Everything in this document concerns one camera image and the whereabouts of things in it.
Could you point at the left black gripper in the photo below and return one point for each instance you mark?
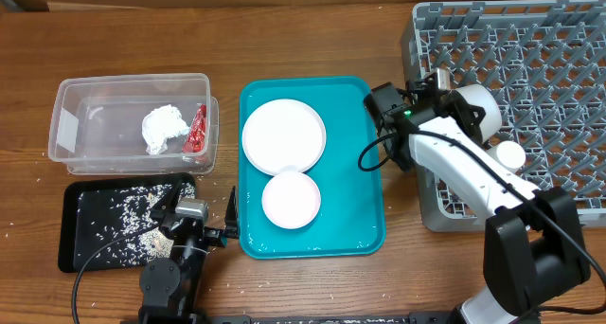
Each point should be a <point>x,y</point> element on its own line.
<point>217,235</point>

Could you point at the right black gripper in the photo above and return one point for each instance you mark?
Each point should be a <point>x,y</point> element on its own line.
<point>460,109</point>

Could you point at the grey bowl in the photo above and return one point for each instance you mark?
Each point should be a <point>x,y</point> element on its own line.
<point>485,111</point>

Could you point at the cream white cup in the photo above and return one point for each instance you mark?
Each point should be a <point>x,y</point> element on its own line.
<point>509,154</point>

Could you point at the red foil snack wrapper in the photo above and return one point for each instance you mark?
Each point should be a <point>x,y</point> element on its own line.
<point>195,141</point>

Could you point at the small pink rice bowl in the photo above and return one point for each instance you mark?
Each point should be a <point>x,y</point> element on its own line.
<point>291,200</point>

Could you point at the white tissue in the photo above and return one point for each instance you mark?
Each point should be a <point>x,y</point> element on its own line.
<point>160,125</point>

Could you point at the large pink plate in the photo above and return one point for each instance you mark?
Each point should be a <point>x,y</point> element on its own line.
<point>283,135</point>

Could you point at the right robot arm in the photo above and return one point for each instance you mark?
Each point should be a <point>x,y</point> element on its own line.
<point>533,248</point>

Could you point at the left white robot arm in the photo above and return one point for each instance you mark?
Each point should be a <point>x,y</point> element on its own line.
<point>170,285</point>

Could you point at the grey dishwasher rack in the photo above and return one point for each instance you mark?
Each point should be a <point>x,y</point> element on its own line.
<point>544,63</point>

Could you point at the black tray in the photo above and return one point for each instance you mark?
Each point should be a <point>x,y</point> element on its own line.
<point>70,199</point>

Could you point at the clear plastic bin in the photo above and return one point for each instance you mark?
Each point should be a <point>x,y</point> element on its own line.
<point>96,124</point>

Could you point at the teal plastic tray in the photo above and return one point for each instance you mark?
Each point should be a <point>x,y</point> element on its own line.
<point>351,218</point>

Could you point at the black rail at table edge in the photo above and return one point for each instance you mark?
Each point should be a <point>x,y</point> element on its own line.
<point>436,317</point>

